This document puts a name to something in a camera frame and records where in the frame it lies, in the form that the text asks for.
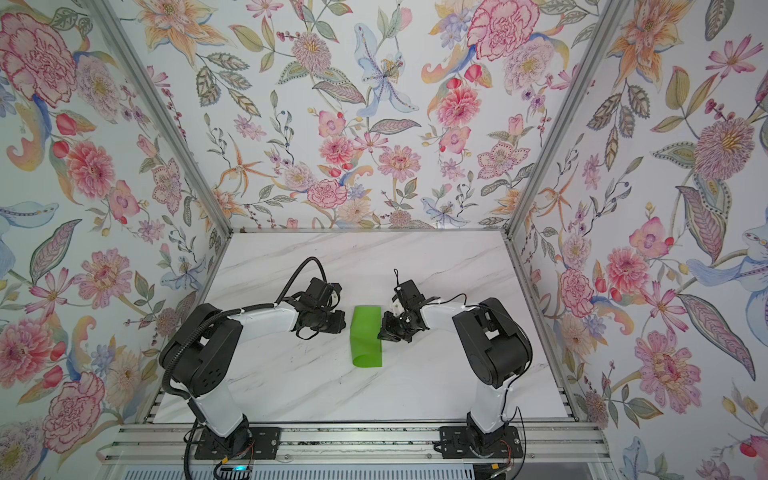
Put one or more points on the white perforated cable tray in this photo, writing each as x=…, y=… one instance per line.
x=328, y=472

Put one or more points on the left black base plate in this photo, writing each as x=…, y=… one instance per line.
x=254, y=443

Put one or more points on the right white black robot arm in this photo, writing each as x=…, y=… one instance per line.
x=496, y=348

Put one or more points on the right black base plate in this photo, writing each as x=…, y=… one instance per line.
x=465, y=442

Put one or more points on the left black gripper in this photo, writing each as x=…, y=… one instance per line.
x=338, y=326

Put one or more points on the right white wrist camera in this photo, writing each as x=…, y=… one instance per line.
x=397, y=308

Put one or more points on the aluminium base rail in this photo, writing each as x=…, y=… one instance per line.
x=356, y=443

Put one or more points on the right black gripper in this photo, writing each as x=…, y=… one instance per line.
x=388, y=331

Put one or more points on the left aluminium corner post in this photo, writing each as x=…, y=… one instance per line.
x=109, y=25

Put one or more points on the green square paper sheet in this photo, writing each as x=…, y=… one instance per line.
x=365, y=346

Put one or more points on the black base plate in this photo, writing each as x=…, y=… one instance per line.
x=254, y=443
x=465, y=442

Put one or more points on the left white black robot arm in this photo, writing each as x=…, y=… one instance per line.
x=196, y=360

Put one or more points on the aluminium corner post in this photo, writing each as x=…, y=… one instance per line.
x=109, y=25
x=606, y=26

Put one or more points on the right aluminium corner post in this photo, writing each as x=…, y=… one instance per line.
x=606, y=26

